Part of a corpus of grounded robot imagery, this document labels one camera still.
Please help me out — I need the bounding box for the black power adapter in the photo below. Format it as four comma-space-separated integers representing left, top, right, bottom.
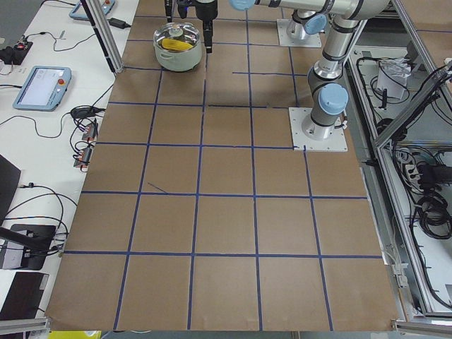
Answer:
108, 18, 131, 29

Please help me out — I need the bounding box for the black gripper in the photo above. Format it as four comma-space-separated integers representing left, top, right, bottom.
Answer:
165, 0, 193, 22
196, 0, 218, 53

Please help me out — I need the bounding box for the blue teach pendant far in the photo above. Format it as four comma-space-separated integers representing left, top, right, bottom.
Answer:
69, 0, 119, 20

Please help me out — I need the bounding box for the blue teach pendant near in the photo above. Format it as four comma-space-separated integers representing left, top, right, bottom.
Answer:
12, 66, 72, 112

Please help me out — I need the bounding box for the yellow corn cob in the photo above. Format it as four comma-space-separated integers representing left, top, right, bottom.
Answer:
161, 38, 193, 52

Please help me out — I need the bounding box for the blue teach pendant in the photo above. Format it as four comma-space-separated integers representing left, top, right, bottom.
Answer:
69, 0, 119, 20
12, 66, 72, 112

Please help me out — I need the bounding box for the aluminium frame post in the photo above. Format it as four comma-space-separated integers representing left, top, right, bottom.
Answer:
81, 0, 124, 74

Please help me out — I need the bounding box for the black laptop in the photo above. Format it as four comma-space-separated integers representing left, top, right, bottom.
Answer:
0, 155, 21, 224

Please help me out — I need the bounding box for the pale green cooking pot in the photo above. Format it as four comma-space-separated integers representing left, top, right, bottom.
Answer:
153, 41, 202, 72

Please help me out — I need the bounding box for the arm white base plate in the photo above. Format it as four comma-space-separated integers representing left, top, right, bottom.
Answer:
289, 107, 348, 153
276, 19, 322, 48

